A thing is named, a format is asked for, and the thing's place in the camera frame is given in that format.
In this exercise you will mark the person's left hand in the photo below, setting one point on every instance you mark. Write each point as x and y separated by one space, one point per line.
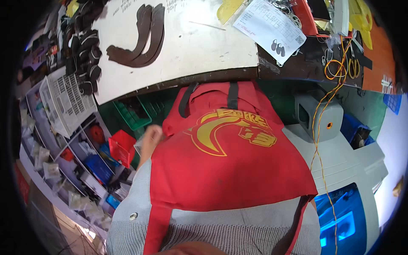
154 134

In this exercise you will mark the green plastic crate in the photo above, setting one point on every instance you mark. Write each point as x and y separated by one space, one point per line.
132 113

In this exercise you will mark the red plastic basket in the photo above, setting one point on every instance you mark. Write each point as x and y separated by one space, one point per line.
121 147

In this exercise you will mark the person's body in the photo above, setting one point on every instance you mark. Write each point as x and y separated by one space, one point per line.
223 178

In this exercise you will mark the dark brown curved leather piece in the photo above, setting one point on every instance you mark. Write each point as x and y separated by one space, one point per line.
149 47
140 35

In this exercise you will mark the white plastic basket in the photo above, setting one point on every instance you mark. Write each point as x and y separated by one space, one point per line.
65 102

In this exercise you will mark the white shelf with supplies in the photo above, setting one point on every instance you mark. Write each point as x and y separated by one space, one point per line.
63 165

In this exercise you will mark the white work board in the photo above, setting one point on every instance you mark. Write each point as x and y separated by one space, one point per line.
197 47

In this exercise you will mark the pile of black shoe parts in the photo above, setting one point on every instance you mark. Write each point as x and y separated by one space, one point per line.
83 47

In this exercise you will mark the thin grey stick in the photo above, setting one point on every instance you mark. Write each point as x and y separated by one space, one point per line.
207 25

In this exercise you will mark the yellow translucent template sheet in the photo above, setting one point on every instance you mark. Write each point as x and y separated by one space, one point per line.
228 9

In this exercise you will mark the white printed paper sheet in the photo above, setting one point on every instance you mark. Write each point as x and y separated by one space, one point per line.
271 27

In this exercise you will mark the red flat box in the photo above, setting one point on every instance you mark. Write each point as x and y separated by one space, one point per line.
304 16

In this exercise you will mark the grey machine with blue window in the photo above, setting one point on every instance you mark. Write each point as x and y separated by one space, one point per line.
344 172

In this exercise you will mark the blue plastic crate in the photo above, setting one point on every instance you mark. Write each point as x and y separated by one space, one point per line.
352 127

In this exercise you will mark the white long box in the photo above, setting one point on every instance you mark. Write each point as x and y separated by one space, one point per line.
341 16

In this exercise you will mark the orange mat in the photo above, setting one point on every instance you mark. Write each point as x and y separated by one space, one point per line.
379 60

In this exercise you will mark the yellow plastic templates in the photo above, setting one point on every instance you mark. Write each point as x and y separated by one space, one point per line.
361 19

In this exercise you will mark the blue plastic basket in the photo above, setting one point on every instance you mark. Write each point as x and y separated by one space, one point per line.
392 102

